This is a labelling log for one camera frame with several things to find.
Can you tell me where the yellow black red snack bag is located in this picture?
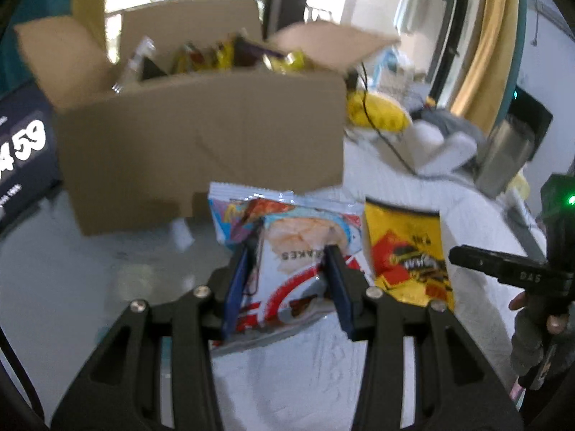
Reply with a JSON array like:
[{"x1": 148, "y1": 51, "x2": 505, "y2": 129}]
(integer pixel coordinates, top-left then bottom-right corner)
[{"x1": 364, "y1": 198, "x2": 455, "y2": 311}]

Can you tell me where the white red chip bag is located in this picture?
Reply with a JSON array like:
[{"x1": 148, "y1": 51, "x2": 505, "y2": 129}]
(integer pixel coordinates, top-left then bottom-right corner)
[{"x1": 208, "y1": 182, "x2": 367, "y2": 354}]

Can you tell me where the green yellow snack bag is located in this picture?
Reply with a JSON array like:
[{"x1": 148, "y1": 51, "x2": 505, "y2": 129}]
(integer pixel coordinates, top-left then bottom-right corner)
[{"x1": 171, "y1": 38, "x2": 235, "y2": 74}]

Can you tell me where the right hand grey glove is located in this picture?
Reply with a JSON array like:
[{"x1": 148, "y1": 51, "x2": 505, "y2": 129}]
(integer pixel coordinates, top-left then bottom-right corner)
[{"x1": 509, "y1": 292, "x2": 574, "y2": 379}]

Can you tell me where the steel cup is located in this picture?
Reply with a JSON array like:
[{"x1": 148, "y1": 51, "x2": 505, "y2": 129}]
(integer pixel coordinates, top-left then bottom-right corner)
[{"x1": 475, "y1": 116, "x2": 535, "y2": 199}]

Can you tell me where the yellow curtain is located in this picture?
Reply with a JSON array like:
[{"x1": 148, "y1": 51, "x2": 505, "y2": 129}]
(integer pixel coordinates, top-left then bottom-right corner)
[{"x1": 451, "y1": 0, "x2": 519, "y2": 134}]

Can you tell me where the yellow plastic bag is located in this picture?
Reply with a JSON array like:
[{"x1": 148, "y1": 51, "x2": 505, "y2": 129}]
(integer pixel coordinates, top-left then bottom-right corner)
[{"x1": 347, "y1": 91, "x2": 412, "y2": 133}]

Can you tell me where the black tablet showing clock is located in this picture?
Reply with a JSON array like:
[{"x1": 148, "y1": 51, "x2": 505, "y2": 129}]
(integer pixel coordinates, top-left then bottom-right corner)
[{"x1": 1, "y1": 81, "x2": 61, "y2": 230}]

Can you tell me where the yellow crinkled snack bag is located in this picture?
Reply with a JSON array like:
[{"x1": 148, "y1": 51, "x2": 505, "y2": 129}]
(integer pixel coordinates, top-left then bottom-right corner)
[{"x1": 262, "y1": 51, "x2": 314, "y2": 74}]

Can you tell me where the brown cardboard box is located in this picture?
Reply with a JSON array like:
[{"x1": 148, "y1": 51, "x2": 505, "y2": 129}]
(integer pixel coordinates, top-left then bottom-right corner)
[{"x1": 15, "y1": 0, "x2": 397, "y2": 236}]

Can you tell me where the purple snack packet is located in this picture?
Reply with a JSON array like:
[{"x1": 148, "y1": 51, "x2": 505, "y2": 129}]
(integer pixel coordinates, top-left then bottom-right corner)
[{"x1": 233, "y1": 35, "x2": 285, "y2": 67}]

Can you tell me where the teal curtain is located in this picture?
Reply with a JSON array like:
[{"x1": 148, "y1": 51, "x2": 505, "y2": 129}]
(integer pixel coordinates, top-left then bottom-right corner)
[{"x1": 1, "y1": 0, "x2": 71, "y2": 96}]

